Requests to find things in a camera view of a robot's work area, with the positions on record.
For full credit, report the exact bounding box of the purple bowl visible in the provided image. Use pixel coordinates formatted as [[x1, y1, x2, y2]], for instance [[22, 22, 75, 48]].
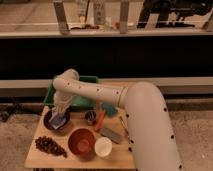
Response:
[[43, 110, 70, 131]]

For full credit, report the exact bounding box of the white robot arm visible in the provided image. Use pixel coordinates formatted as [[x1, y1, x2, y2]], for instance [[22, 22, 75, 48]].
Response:
[[53, 69, 183, 171]]

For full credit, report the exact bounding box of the white cup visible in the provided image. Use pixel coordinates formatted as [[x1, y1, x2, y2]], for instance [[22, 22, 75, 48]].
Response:
[[94, 137, 112, 158]]

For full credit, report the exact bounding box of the grey sponge block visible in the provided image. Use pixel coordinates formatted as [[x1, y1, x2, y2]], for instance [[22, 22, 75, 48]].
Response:
[[100, 127, 122, 144]]

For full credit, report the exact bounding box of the orange carrot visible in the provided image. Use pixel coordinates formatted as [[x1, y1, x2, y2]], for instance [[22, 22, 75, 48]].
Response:
[[94, 110, 106, 132]]

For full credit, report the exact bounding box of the wooden cutting board table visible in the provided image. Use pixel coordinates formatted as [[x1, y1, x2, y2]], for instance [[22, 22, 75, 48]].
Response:
[[25, 106, 135, 170]]

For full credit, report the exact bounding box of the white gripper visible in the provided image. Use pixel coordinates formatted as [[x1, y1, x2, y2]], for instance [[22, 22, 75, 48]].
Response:
[[53, 99, 70, 116]]

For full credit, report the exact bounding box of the green plastic bin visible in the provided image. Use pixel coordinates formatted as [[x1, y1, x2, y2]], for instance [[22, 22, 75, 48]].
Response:
[[43, 76, 99, 111]]

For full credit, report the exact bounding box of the small metal cup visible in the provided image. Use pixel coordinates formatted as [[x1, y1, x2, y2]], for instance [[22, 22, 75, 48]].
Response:
[[85, 110, 96, 125]]

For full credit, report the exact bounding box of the teal cloth piece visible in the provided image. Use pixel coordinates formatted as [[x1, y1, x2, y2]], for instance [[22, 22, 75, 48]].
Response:
[[101, 103, 118, 117]]

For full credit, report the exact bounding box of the bunch of dark grapes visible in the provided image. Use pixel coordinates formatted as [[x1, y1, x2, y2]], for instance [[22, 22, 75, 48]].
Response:
[[35, 136, 68, 158]]

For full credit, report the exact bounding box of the blue grey towel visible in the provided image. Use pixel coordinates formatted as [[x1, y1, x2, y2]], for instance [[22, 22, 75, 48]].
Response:
[[49, 114, 66, 129]]

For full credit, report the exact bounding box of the orange bowl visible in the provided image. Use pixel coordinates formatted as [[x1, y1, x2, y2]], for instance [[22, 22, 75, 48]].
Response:
[[68, 128, 95, 157]]

